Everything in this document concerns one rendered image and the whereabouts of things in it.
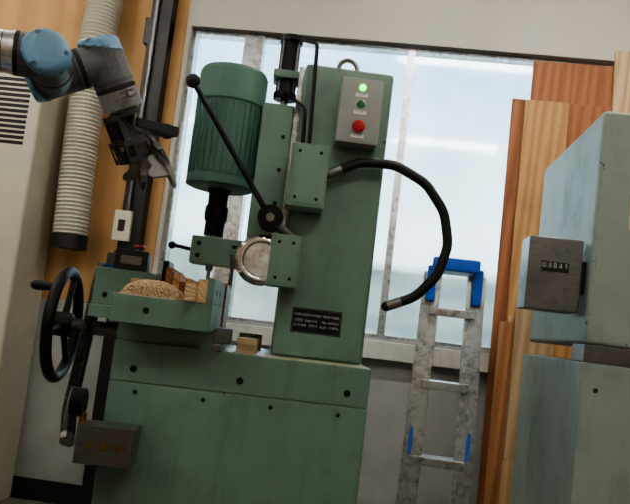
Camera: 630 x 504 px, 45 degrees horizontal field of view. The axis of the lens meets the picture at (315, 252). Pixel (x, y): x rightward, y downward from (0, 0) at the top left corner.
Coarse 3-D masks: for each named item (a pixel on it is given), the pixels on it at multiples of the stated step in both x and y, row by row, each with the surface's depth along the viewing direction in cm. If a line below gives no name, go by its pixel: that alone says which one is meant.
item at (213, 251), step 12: (192, 240) 188; (204, 240) 188; (216, 240) 188; (228, 240) 188; (240, 240) 189; (192, 252) 188; (204, 252) 188; (216, 252) 188; (228, 252) 188; (204, 264) 190; (216, 264) 188; (228, 264) 188
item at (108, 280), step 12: (96, 276) 181; (108, 276) 181; (120, 276) 181; (132, 276) 181; (144, 276) 181; (96, 288) 180; (108, 288) 181; (120, 288) 181; (96, 300) 180; (108, 300) 180
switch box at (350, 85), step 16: (352, 80) 180; (368, 80) 180; (352, 96) 180; (368, 96) 180; (352, 112) 179; (368, 112) 179; (336, 128) 180; (352, 128) 179; (368, 128) 179; (336, 144) 182; (352, 144) 180; (368, 144) 179
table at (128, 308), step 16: (96, 304) 178; (112, 304) 158; (128, 304) 158; (144, 304) 158; (160, 304) 158; (176, 304) 158; (192, 304) 159; (208, 304) 159; (112, 320) 158; (128, 320) 158; (144, 320) 158; (160, 320) 158; (176, 320) 158; (192, 320) 158; (208, 320) 159; (224, 320) 208
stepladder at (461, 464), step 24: (432, 264) 259; (456, 264) 251; (480, 264) 251; (432, 288) 254; (480, 288) 251; (432, 312) 252; (456, 312) 251; (480, 312) 253; (432, 336) 252; (480, 336) 251; (432, 360) 251; (432, 384) 246; (456, 384) 245; (408, 408) 248; (408, 432) 246; (456, 432) 244; (408, 456) 244; (432, 456) 244; (456, 456) 242; (408, 480) 242; (456, 480) 240
